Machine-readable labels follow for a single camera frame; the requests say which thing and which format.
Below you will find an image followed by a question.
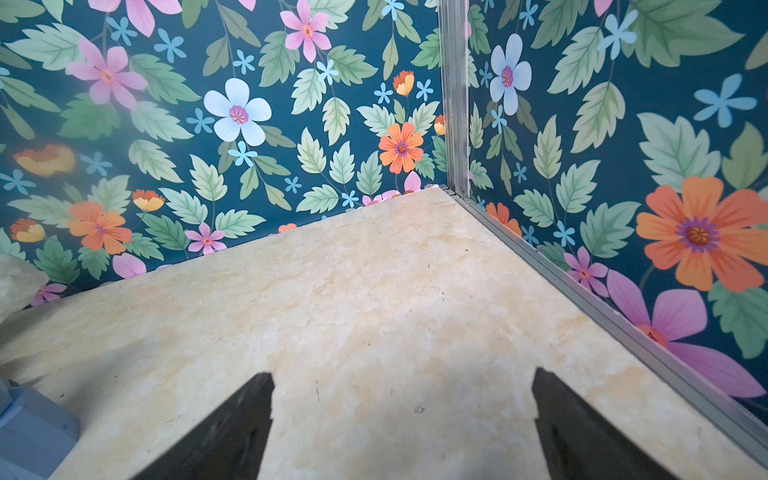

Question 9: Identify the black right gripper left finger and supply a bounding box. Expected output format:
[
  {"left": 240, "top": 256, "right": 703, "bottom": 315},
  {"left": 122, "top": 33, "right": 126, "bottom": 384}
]
[{"left": 135, "top": 372, "right": 275, "bottom": 479}]

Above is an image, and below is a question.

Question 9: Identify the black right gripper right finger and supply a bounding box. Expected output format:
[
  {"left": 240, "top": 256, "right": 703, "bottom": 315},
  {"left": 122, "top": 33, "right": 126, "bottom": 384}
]
[{"left": 531, "top": 367, "right": 675, "bottom": 480}]

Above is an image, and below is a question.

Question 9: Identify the blue cat desk lamp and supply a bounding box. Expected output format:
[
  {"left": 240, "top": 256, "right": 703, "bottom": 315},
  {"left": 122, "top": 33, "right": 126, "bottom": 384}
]
[{"left": 1, "top": 378, "right": 80, "bottom": 480}]

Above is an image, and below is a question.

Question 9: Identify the white plush bunny toy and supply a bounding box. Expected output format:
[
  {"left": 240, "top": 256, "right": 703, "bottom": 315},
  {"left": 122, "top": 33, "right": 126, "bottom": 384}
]
[{"left": 1, "top": 254, "right": 48, "bottom": 322}]

